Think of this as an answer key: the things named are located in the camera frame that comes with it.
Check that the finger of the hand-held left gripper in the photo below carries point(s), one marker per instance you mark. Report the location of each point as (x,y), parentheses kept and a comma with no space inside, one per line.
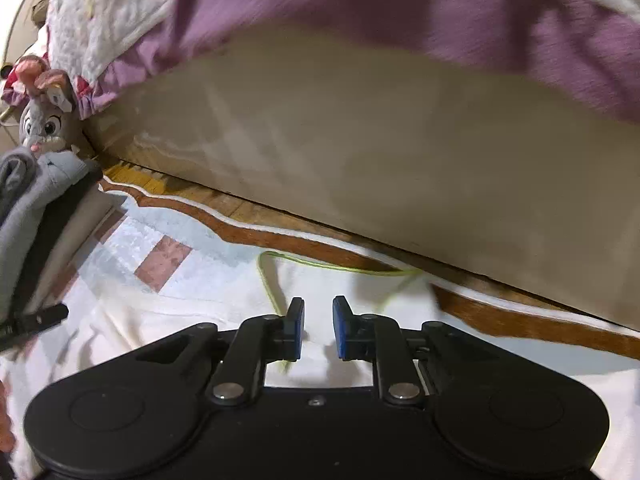
(37,317)

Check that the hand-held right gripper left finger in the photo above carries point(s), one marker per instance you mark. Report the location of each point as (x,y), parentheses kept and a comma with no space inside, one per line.
(296,327)

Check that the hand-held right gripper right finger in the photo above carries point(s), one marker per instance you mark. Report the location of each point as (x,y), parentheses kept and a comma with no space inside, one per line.
(341,329)

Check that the white knitted sweater green trim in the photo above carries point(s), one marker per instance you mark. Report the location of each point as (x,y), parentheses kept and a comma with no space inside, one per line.
(325,280)

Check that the stack of folded grey clothes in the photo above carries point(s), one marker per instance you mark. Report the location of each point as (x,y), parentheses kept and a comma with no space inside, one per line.
(30,210)

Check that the black folded garment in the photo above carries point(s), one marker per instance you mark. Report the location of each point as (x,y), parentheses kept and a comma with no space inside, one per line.
(62,225)

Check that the beige folded garment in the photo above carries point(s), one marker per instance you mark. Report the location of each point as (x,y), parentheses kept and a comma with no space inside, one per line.
(92,215)

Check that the patterned blanket with brown border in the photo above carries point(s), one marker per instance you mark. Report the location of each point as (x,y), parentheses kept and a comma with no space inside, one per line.
(165,256)

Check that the beige bed base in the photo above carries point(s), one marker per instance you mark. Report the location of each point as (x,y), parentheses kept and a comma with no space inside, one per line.
(350,150)

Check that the grey rabbit plush toy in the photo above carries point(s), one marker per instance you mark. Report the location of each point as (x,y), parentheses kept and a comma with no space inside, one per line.
(47,120)

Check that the white bedspread with purple ruffle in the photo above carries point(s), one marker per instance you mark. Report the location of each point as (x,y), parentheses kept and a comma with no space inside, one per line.
(325,0)

